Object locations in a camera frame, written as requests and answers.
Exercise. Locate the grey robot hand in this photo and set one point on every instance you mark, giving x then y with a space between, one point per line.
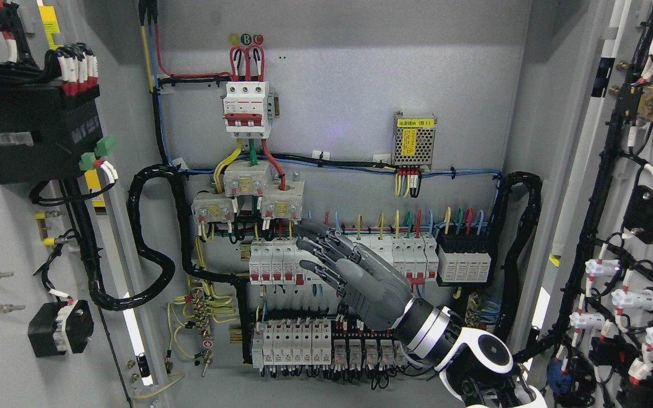
372 287

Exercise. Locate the white three pole main breaker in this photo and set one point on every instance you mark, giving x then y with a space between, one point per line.
247 111

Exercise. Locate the brass ground terminal bar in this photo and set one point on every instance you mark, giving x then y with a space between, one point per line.
202 326

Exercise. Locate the lower relay terminal row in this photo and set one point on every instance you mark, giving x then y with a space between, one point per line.
337 349

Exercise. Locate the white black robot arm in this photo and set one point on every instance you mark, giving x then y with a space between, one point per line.
474 365

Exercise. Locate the black surge protector block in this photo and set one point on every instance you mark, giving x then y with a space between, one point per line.
464 260

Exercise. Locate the white socket breaker row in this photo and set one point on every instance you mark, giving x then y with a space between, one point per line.
414 257

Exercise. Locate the clear current transformer blocks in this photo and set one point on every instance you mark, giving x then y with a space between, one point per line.
243 182

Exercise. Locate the metal mesh power supply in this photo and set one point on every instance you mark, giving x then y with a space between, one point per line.
414 136

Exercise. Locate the grey cabinet door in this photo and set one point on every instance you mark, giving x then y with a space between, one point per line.
584 124
89 379

